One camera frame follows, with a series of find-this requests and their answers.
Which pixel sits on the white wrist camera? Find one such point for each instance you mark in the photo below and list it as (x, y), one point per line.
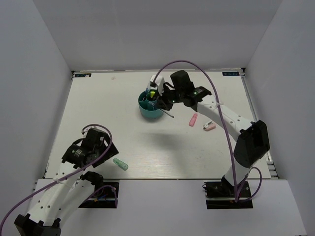
(84, 131)
(157, 84)

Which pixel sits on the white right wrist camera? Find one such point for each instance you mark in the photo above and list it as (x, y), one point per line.
(157, 84)

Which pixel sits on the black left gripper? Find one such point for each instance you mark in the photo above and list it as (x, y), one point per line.
(112, 151)

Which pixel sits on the teal round organizer container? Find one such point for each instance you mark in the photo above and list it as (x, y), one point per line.
(146, 110)

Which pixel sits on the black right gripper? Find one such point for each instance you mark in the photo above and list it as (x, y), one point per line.
(161, 100)

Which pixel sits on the blue ballpoint pen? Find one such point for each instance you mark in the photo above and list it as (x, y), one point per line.
(156, 108)

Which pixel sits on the blue left corner label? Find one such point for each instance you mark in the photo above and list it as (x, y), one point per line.
(82, 75)

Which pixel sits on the blue corner label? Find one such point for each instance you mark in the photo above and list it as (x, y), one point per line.
(82, 75)
(230, 74)

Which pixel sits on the blue right corner label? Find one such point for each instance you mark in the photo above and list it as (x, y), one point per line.
(230, 74)

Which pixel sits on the pink correction tape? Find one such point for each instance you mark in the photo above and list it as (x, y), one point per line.
(210, 125)

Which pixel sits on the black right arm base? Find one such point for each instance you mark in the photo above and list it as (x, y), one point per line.
(218, 196)

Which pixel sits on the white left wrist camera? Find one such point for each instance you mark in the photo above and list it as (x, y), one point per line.
(84, 131)

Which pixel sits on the pink eraser stick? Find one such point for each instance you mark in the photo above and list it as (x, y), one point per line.
(193, 120)

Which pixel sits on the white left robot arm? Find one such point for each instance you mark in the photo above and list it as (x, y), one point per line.
(75, 182)

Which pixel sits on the green transparent eraser case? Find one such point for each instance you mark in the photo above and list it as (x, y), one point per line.
(120, 164)

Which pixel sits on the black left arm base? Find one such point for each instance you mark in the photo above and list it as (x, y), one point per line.
(106, 198)

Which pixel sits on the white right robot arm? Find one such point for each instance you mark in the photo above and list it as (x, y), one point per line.
(252, 141)

